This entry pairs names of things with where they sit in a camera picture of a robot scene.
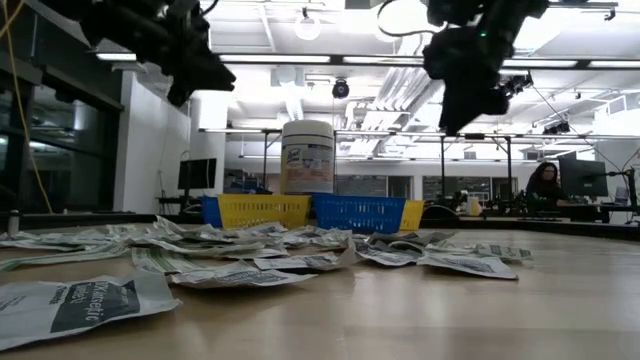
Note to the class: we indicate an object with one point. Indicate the black frame workstation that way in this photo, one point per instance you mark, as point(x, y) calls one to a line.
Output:
point(265, 165)
point(442, 165)

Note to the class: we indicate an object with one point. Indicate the white disinfecting wipes canister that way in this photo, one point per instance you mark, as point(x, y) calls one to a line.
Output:
point(307, 150)

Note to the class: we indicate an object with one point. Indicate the black computer monitor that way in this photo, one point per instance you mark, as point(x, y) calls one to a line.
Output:
point(197, 173)
point(582, 177)

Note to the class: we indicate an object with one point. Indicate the yellow plastic basket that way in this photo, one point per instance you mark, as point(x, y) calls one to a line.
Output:
point(265, 212)
point(414, 216)

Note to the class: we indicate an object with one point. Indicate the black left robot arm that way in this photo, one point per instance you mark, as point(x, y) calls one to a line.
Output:
point(125, 20)

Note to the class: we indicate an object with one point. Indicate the small silver post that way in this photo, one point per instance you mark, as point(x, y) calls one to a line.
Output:
point(14, 225)

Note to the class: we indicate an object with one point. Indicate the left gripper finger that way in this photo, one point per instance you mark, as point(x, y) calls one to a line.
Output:
point(210, 83)
point(210, 67)

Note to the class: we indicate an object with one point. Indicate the black ceiling track light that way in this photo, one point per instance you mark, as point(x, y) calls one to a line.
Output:
point(557, 128)
point(340, 89)
point(517, 85)

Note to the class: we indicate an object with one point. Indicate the round white ceiling lamp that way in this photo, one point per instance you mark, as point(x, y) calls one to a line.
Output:
point(307, 27)

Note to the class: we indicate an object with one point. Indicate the black overhead light bar rail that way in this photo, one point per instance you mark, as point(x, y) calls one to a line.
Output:
point(336, 59)

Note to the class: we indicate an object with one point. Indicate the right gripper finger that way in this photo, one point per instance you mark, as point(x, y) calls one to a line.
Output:
point(460, 102)
point(492, 102)

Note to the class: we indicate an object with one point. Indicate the pale plastic bottle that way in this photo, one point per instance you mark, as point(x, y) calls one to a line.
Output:
point(473, 206)

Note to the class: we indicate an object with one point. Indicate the person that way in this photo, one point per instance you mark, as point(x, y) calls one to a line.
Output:
point(545, 190)

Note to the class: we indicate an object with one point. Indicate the blue plastic basket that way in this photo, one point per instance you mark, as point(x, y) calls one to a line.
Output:
point(210, 212)
point(360, 214)

